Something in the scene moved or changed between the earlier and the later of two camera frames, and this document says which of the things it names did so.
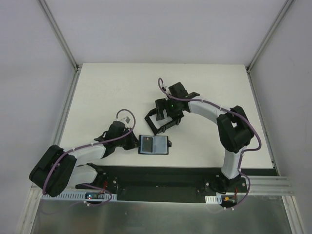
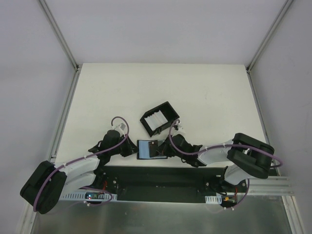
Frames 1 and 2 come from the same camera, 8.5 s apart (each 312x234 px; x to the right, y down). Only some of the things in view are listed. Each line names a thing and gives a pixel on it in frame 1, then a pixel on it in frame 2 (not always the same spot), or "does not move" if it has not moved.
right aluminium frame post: [274, 24] does not move
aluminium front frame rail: [265, 185] does not move
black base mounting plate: [129, 184] does not move
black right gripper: [168, 113] -> [168, 146]
